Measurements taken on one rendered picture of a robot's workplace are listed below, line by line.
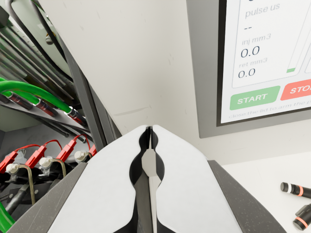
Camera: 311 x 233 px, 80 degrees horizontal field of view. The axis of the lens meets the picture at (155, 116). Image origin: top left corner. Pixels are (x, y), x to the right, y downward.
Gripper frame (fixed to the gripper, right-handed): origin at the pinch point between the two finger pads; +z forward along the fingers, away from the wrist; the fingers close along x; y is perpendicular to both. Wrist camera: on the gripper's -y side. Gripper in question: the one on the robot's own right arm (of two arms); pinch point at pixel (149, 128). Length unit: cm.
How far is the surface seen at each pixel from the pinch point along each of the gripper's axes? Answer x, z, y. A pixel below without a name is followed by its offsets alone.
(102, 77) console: -6.3, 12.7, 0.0
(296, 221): 25.3, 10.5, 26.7
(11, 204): -29.9, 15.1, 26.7
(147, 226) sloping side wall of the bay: -1.9, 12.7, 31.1
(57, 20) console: -9.1, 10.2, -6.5
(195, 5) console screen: 4.4, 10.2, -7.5
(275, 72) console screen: 15.9, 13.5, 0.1
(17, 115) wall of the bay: -54, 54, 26
